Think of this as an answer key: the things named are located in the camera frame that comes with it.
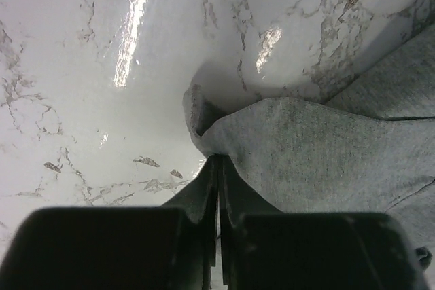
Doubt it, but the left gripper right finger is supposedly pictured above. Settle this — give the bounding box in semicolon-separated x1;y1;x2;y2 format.
219;156;428;289

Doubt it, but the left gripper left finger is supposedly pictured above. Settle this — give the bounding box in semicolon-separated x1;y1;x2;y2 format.
1;157;218;289

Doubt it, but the grey t shirt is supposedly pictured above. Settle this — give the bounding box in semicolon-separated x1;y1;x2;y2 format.
183;26;434;268

